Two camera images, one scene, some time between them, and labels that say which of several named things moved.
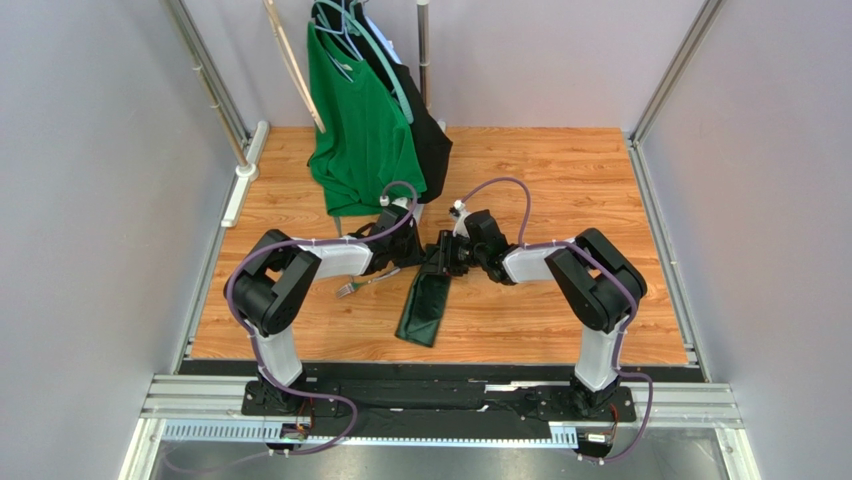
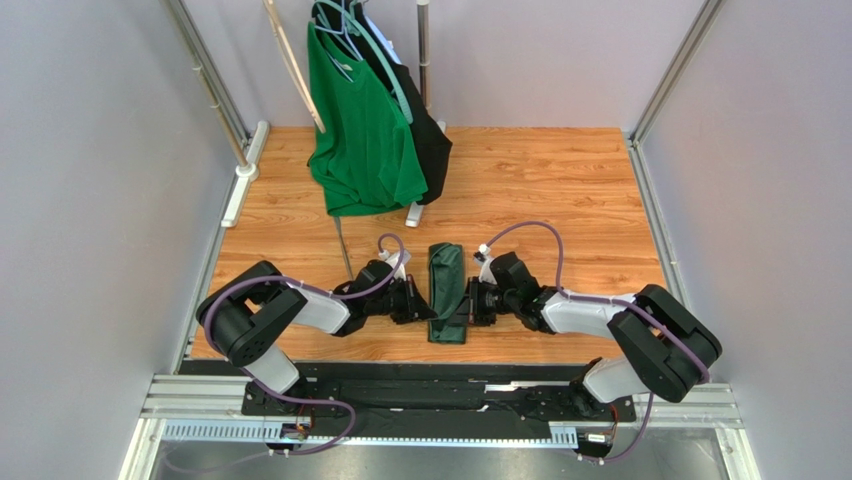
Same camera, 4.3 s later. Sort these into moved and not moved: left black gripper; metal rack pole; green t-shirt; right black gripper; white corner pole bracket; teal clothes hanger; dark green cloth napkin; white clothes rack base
Moved: dark green cloth napkin; right black gripper; left black gripper
Not moved: green t-shirt; teal clothes hanger; white clothes rack base; white corner pole bracket; metal rack pole
